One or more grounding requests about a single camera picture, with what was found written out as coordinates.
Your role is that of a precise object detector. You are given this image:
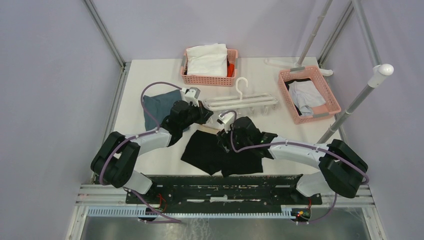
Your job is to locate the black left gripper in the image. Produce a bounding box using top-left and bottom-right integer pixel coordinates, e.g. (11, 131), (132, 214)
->
(180, 99), (213, 130)

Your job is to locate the white clip hanger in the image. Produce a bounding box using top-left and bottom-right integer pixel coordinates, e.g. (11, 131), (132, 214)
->
(202, 77), (279, 113)

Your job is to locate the black underwear beige waistband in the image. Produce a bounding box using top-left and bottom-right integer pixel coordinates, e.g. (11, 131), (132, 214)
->
(181, 130), (263, 177)

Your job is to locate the pink basket with white cloth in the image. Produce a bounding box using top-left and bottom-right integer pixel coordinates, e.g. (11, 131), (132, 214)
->
(180, 49), (239, 87)

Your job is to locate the pink basket with underwear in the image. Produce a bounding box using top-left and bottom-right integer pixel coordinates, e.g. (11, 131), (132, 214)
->
(278, 65), (341, 124)

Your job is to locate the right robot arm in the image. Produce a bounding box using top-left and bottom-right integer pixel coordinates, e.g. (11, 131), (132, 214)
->
(217, 112), (370, 204)

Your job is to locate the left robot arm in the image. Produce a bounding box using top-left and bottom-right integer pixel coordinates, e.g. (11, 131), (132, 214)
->
(90, 100), (213, 204)

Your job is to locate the light grey underwear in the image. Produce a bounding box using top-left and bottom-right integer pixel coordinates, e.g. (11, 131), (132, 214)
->
(285, 78), (326, 117)

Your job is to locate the folded blue-grey cloth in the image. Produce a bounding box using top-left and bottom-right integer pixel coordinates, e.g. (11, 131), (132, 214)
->
(142, 89), (182, 125)

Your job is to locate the white crumpled cloth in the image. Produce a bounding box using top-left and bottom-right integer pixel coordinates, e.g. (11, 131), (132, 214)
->
(186, 43), (228, 77)

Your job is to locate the metal drying rack stand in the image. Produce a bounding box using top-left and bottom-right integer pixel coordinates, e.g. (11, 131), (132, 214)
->
(264, 0), (394, 144)

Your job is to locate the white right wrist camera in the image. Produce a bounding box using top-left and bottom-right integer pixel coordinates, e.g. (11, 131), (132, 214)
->
(217, 110), (237, 133)

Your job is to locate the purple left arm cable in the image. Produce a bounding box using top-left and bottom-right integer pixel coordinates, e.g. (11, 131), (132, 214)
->
(98, 81), (183, 224)

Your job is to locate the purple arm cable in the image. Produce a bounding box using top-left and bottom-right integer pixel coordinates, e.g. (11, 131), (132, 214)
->
(98, 81), (183, 224)
(220, 109), (370, 224)

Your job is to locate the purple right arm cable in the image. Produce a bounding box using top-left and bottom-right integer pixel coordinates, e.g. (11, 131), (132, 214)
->
(220, 109), (370, 224)

